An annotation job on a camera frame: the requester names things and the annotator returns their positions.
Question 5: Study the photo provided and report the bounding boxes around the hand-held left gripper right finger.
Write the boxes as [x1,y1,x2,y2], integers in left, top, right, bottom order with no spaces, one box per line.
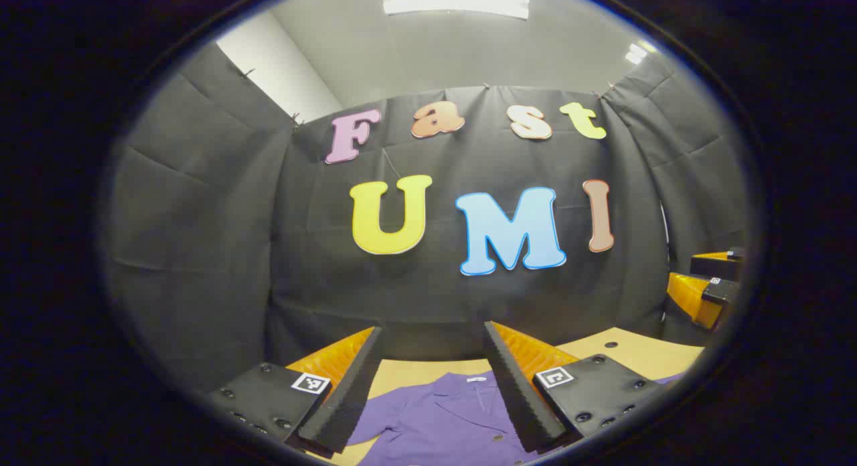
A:
[483,320,665,455]

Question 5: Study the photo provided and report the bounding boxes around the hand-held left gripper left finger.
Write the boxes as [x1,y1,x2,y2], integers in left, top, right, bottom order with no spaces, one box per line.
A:
[206,326,384,455]

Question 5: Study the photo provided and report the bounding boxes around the purple button-up cardigan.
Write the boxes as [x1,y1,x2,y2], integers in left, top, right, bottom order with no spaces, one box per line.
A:
[347,371,685,466]

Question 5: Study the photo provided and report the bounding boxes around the black backdrop cloth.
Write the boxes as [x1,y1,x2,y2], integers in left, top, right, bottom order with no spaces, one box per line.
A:
[100,43,751,393]

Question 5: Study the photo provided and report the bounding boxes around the large ceiling light panel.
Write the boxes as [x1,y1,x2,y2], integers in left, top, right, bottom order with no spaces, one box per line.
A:
[376,0,531,19]

